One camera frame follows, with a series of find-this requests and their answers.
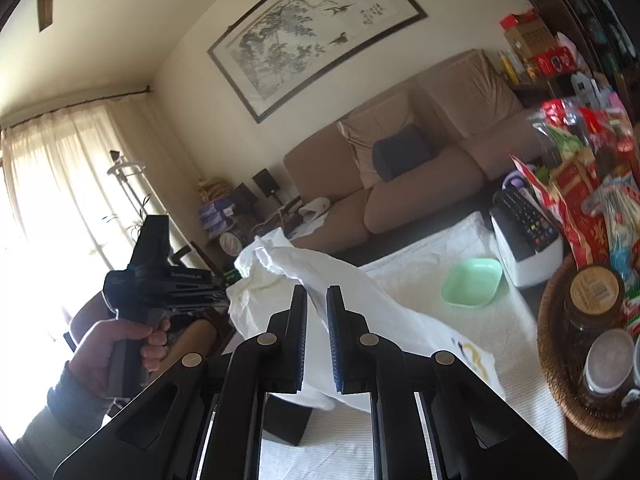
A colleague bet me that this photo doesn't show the white plastic bag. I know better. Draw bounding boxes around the white plastic bag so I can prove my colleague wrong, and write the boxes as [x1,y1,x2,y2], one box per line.
[227,227,507,412]

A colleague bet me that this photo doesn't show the dark blue cushion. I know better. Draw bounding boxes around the dark blue cushion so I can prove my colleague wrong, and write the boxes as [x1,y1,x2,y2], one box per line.
[372,125,434,181]

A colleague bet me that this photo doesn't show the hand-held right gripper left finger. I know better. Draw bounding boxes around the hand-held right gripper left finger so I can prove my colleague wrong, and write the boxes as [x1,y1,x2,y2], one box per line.
[52,285,308,480]

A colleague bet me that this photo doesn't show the red snack packet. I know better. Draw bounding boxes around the red snack packet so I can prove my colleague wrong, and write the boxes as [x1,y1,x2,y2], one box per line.
[507,152,609,269]

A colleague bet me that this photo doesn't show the white tissue box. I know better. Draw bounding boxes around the white tissue box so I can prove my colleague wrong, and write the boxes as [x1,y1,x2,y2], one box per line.
[490,207,565,289]

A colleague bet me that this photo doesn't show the jar with brown lid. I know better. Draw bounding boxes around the jar with brown lid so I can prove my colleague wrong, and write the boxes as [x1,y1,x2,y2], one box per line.
[565,265,627,342]

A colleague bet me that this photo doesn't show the brown cardboard box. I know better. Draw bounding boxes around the brown cardboard box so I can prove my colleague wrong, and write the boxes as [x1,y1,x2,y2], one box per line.
[502,15,557,57]

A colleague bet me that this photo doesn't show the person's left forearm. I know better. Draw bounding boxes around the person's left forearm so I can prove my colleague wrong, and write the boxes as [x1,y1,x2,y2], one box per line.
[14,360,122,463]

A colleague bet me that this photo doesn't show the green square dish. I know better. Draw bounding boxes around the green square dish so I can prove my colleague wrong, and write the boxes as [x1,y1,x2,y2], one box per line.
[441,258,504,310]

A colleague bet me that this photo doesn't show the cream curtain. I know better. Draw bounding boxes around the cream curtain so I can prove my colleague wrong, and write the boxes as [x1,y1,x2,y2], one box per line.
[0,100,201,323]

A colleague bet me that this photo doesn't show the jar with white lid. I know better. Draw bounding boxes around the jar with white lid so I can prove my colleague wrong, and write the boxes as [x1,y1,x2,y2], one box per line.
[582,329,637,402]

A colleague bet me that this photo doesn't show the framed ink painting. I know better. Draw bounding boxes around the framed ink painting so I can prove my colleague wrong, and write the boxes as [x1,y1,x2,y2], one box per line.
[207,0,429,125]

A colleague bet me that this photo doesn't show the stack of blue tissue packs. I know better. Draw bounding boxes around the stack of blue tissue packs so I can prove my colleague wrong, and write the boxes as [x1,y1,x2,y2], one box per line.
[197,199,236,237]

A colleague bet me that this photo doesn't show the dark curtain rod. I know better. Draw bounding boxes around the dark curtain rod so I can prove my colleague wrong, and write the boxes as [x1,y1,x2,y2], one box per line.
[0,85,152,129]

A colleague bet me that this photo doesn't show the wicker basket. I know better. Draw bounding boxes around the wicker basket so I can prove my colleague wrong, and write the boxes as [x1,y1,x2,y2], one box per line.
[537,252,640,441]

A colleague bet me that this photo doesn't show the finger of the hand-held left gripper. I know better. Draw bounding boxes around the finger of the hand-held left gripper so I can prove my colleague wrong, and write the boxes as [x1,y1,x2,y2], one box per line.
[170,286,232,312]
[170,267,217,285]

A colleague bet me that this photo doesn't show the black remote control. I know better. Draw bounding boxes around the black remote control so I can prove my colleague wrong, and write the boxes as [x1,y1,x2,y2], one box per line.
[492,187,559,254]

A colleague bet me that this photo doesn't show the beige sofa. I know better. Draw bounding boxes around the beige sofa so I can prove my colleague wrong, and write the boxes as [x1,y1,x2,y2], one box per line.
[283,49,547,254]

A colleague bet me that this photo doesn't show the white cuff device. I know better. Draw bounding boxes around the white cuff device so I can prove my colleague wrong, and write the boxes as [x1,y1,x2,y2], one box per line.
[299,199,331,219]

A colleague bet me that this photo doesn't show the white striped tablecloth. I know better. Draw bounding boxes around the white striped tablecloth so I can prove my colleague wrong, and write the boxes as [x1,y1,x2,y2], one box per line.
[220,212,569,480]

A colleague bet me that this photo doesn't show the black speaker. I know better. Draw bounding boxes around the black speaker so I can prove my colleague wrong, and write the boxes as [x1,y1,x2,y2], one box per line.
[252,169,281,197]
[227,182,259,216]

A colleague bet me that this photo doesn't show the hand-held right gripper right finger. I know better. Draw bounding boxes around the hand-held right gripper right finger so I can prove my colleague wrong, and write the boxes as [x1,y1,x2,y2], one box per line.
[326,286,577,480]

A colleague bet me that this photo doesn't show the beige pillow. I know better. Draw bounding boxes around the beige pillow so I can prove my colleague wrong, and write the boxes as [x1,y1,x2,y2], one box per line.
[337,105,427,189]

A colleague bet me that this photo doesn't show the dark wooden cabinet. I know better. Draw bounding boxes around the dark wooden cabinet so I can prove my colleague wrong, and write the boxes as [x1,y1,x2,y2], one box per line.
[522,0,640,126]

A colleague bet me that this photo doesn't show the red box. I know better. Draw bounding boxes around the red box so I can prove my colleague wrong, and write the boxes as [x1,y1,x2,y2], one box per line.
[532,46,577,77]

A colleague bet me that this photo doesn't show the yellow bottle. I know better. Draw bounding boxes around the yellow bottle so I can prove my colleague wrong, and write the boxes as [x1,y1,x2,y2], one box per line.
[500,50,522,86]

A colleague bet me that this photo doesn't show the purple plastic object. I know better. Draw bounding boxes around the purple plastic object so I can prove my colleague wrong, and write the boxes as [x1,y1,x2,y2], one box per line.
[502,170,534,194]

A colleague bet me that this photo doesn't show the metal coat stand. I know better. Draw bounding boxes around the metal coat stand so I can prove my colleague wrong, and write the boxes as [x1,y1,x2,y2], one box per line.
[107,150,157,222]

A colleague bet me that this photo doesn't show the wooden wall ornament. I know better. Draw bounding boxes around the wooden wall ornament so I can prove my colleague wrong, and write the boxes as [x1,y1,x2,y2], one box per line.
[37,0,57,34]

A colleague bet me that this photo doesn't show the noodle packet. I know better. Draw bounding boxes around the noodle packet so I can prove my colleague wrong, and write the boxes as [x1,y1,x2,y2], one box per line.
[582,170,640,282]

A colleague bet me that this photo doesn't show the person's left hand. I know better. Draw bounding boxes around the person's left hand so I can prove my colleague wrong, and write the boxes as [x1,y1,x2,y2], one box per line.
[67,318,171,397]

